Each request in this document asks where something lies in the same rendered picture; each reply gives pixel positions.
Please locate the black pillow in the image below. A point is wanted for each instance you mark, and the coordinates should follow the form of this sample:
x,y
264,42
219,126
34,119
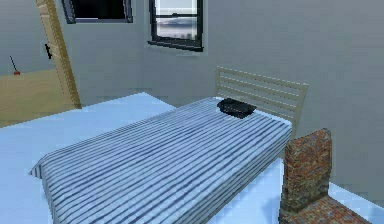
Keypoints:
x,y
236,107

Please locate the tan wooden door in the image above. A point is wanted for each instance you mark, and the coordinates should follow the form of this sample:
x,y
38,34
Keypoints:
x,y
58,56

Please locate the red base black stick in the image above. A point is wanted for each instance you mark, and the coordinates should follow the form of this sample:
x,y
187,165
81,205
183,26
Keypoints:
x,y
14,67

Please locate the brick pattern chair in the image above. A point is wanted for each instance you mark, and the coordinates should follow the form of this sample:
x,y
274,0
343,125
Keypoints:
x,y
306,173

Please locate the dark framed picture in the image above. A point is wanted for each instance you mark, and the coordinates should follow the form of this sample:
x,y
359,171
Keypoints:
x,y
97,10

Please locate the blue striped bed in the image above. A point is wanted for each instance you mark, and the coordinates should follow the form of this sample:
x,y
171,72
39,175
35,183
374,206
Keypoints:
x,y
166,156

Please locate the black framed window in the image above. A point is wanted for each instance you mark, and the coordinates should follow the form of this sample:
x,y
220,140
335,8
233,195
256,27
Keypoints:
x,y
176,23

